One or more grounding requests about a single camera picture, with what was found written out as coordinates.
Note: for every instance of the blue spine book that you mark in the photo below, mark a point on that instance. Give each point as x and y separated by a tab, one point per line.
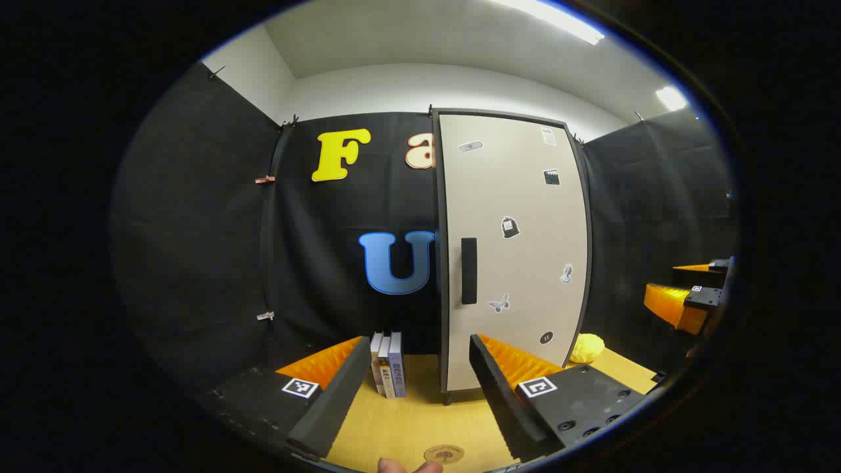
397	368

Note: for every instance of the yellow plush ball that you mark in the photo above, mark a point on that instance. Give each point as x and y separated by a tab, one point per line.
587	348

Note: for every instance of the white clip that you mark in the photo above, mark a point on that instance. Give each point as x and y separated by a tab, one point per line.
265	316

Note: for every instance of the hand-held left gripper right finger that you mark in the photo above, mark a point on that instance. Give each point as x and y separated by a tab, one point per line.
499	407

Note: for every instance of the black backdrop cloth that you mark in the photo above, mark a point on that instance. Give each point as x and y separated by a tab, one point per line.
197	249

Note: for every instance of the grey spine book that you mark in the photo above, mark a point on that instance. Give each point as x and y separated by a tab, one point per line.
386	368

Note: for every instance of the red clip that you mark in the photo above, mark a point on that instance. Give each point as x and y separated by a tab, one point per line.
265	179

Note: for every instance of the white spine book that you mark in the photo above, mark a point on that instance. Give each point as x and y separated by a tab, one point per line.
376	358

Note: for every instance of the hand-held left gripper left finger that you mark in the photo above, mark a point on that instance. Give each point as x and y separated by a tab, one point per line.
335	401

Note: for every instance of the long ceiling light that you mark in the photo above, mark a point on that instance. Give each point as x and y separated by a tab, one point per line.
552	20

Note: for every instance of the round wooden coaster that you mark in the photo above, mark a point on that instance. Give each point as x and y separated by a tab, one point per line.
444	454

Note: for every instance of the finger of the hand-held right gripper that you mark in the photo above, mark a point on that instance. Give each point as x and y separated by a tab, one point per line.
716	266
673	305

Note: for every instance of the dark grey cabinet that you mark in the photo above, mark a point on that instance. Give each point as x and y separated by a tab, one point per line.
435	263

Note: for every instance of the small ceiling light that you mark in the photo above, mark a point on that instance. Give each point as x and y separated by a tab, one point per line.
671	98

